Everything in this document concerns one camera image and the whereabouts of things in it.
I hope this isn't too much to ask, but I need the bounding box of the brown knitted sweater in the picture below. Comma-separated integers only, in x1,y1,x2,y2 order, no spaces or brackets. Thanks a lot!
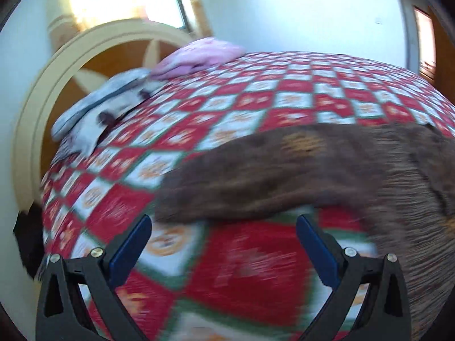
154,123,454,340

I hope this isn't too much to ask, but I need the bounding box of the red checkered cartoon bedspread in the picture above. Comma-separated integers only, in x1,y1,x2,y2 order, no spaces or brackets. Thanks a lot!
42,52,454,340

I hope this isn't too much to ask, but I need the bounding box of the brown wooden door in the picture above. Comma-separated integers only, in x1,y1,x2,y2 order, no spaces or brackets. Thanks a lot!
414,6,454,103

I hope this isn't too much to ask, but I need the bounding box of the pink pillow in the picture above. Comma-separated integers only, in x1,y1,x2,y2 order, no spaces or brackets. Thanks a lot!
150,37,246,79

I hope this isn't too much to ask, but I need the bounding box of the grey white folded blanket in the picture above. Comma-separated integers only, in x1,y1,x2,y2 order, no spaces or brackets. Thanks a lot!
51,68,167,163

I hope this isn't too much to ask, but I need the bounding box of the cream wooden headboard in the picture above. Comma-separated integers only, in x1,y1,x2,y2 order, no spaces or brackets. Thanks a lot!
12,18,194,210

